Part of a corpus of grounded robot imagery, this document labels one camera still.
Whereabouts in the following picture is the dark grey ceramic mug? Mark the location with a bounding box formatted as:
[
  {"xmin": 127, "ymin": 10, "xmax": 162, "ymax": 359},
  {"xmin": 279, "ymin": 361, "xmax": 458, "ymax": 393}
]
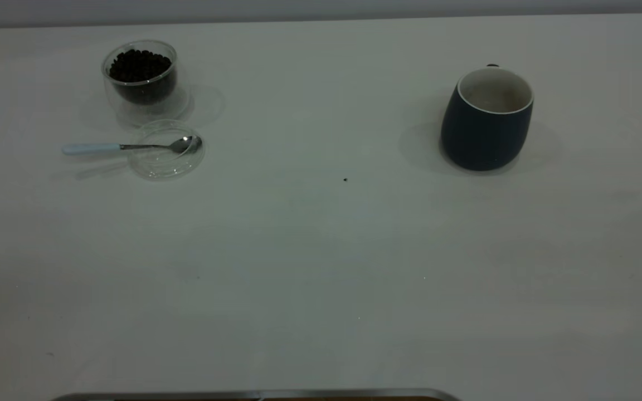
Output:
[{"xmin": 440, "ymin": 64, "xmax": 534, "ymax": 172}]

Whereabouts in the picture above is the metal spoon light blue handle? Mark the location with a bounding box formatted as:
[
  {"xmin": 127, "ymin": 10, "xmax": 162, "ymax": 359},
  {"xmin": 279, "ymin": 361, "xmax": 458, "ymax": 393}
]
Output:
[{"xmin": 62, "ymin": 135, "xmax": 203, "ymax": 156}]

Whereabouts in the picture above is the clear round glass lid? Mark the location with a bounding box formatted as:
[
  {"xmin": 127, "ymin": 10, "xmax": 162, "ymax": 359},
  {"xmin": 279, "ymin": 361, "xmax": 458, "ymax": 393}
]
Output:
[{"xmin": 128, "ymin": 119, "xmax": 206, "ymax": 180}]

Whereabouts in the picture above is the clear double-walled glass cup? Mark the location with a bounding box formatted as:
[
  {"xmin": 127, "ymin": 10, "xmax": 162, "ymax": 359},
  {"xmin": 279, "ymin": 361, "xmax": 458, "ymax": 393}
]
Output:
[{"xmin": 101, "ymin": 39, "xmax": 191, "ymax": 128}]

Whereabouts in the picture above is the pile of dark coffee beans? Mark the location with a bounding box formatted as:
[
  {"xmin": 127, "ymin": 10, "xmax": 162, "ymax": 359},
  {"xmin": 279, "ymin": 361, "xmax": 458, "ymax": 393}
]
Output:
[{"xmin": 109, "ymin": 49, "xmax": 177, "ymax": 104}]

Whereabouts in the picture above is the silver metal frame bar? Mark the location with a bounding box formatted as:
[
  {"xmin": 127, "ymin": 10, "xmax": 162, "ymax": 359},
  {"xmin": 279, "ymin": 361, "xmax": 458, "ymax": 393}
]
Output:
[{"xmin": 51, "ymin": 388, "xmax": 461, "ymax": 401}]

